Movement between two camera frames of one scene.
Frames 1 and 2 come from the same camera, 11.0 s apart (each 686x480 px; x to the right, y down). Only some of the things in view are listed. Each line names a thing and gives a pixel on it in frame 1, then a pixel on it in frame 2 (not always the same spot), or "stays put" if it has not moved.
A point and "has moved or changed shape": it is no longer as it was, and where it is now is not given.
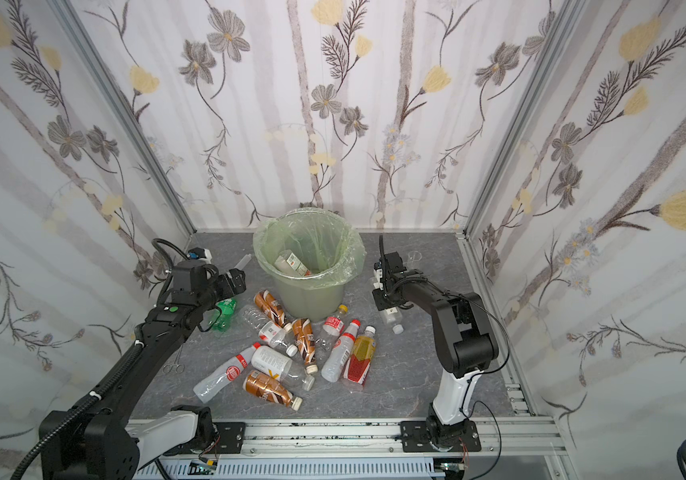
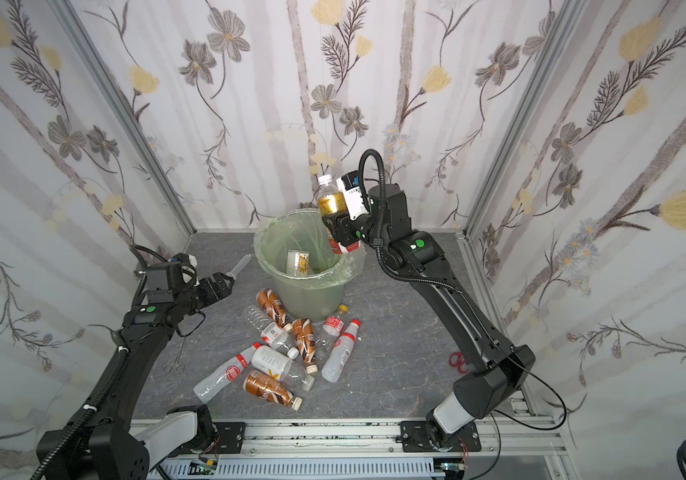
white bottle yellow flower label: (288, 261) has moved or changed shape
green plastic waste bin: (311, 253) stays put
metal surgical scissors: (179, 367) stays put
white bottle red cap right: (334, 365) stays put
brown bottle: (271, 307) stays put
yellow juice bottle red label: (360, 359) -> (331, 201)
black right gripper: (386, 279) -> (345, 226)
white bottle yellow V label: (280, 366) stays put
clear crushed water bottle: (269, 331) stays put
